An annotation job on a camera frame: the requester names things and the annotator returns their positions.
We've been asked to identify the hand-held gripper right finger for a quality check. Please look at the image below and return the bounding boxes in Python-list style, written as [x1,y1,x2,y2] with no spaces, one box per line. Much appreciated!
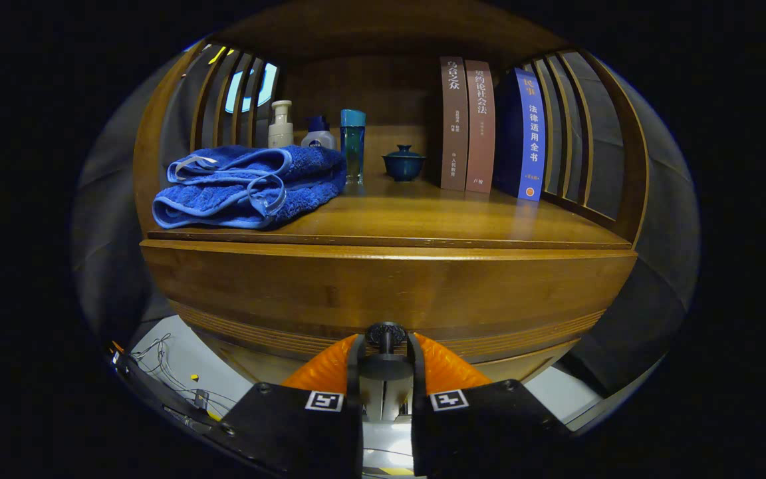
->
[407,331,573,476]

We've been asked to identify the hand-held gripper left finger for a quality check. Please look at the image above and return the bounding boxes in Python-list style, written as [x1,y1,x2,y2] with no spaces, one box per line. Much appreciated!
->
[210,333,364,476]

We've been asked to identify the wooden drawer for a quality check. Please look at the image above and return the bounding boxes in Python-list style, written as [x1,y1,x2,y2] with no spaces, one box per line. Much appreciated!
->
[140,238,638,381]

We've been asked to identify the wooden cabinet door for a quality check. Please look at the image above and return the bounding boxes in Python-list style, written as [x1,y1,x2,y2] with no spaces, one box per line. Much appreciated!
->
[483,343,580,383]
[207,329,357,387]

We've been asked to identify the wooden countertop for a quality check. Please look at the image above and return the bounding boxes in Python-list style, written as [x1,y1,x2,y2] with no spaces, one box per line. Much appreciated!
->
[147,170,633,250]

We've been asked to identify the wooden cabinet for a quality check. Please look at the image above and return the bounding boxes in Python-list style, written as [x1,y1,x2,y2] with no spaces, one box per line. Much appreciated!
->
[132,0,651,387]

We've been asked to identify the black backdrop cloth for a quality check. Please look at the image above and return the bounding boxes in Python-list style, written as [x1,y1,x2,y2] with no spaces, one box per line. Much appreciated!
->
[70,43,700,400]

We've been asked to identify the blue folded towel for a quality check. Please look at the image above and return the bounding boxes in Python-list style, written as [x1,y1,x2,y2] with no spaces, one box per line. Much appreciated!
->
[152,144,348,230]

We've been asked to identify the dark teal lidded teacup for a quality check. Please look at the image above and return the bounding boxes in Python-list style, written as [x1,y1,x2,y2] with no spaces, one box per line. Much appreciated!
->
[382,145,427,182]

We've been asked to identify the teal tumbler bottle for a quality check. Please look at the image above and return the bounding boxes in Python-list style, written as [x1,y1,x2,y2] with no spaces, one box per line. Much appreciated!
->
[340,109,366,186]

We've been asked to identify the white and blue lotion bottle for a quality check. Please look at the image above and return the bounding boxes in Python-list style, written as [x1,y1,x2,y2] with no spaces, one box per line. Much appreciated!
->
[301,116,337,150]

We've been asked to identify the reddish brown book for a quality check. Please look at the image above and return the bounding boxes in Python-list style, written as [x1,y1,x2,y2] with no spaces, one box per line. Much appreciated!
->
[465,60,496,194]

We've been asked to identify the dark brown book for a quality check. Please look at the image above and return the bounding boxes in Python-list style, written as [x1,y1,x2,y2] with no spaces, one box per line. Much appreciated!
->
[440,57,469,192]

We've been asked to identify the white pump bottle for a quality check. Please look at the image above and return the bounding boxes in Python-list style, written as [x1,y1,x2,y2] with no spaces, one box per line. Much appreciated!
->
[268,100,295,149]

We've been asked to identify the blue book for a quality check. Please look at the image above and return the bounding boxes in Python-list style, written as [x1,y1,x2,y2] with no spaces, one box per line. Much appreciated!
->
[495,68,547,202]

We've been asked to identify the thin floor cables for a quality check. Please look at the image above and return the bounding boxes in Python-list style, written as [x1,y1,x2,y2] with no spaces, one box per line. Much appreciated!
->
[132,333,237,423]

